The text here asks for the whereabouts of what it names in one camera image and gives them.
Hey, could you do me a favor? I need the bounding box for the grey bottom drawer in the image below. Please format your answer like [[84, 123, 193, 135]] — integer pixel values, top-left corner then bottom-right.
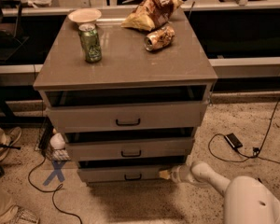
[[77, 156, 188, 185]]

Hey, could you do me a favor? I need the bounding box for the grey drawer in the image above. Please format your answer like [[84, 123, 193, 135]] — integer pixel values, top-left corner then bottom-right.
[[48, 85, 207, 133], [77, 156, 188, 185], [65, 128, 194, 161]]

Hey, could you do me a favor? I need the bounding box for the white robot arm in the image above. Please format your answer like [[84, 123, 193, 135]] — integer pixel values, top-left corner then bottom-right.
[[159, 161, 280, 224]]

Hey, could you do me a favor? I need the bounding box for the grey middle drawer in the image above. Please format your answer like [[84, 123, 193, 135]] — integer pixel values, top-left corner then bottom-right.
[[65, 128, 194, 161]]

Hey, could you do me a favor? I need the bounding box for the grey drawer cabinet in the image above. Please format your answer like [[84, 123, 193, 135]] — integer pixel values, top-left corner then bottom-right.
[[33, 7, 218, 166]]

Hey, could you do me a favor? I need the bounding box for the grey top drawer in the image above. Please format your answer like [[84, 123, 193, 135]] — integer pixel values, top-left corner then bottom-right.
[[48, 85, 207, 133]]

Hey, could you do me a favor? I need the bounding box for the black power adapter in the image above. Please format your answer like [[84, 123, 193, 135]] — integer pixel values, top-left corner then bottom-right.
[[224, 133, 243, 150]]

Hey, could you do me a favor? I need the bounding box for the blue tape cross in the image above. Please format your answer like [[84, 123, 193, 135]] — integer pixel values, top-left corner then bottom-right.
[[43, 161, 66, 186]]

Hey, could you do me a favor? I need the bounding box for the patterned shoe lower left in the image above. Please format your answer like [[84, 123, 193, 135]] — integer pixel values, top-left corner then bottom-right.
[[5, 206, 39, 224]]

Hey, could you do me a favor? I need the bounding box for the green soda can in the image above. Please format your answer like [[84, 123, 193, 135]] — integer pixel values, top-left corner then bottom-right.
[[78, 23, 102, 63]]

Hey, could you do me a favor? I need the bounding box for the brown chip bag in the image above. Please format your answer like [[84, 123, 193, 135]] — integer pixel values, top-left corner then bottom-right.
[[121, 0, 183, 32]]

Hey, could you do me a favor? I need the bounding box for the beige shoe upper left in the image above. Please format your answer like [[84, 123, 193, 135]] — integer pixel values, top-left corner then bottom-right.
[[0, 127, 21, 161]]

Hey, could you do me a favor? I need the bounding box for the white bowl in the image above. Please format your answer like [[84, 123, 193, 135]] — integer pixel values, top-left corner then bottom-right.
[[68, 8, 102, 24]]

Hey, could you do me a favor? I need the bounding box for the black adapter cable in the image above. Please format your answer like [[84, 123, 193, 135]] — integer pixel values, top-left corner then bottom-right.
[[207, 77, 280, 167]]

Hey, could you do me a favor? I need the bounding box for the black floor cable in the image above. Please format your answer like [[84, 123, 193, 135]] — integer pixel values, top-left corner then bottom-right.
[[27, 156, 84, 224]]

